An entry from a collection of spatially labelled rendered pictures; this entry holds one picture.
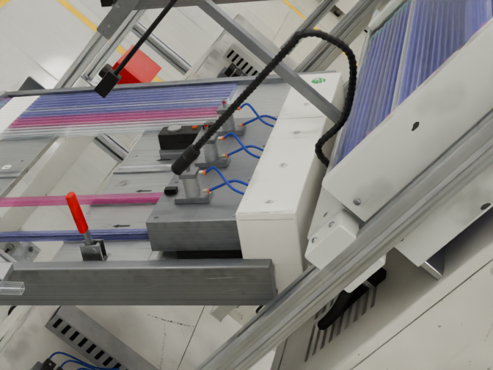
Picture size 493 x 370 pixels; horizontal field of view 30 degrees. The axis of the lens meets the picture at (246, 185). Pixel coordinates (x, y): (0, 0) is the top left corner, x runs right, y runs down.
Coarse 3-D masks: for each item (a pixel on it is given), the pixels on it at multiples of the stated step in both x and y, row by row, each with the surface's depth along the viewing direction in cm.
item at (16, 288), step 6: (0, 282) 115; (6, 282) 115; (12, 282) 115; (18, 282) 115; (0, 288) 114; (6, 288) 114; (12, 288) 114; (18, 288) 114; (24, 288) 115; (12, 294) 114; (18, 294) 114
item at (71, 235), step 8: (0, 232) 139; (8, 232) 139; (16, 232) 138; (24, 232) 138; (32, 232) 138; (40, 232) 137; (48, 232) 137; (56, 232) 136; (64, 232) 136; (72, 232) 136; (96, 232) 135; (104, 232) 134; (112, 232) 134; (120, 232) 134; (128, 232) 133; (136, 232) 133; (144, 232) 132; (0, 240) 138; (8, 240) 138; (16, 240) 138; (24, 240) 138; (32, 240) 137; (40, 240) 137; (48, 240) 137; (56, 240) 136; (64, 240) 136; (72, 240) 136; (80, 240) 135
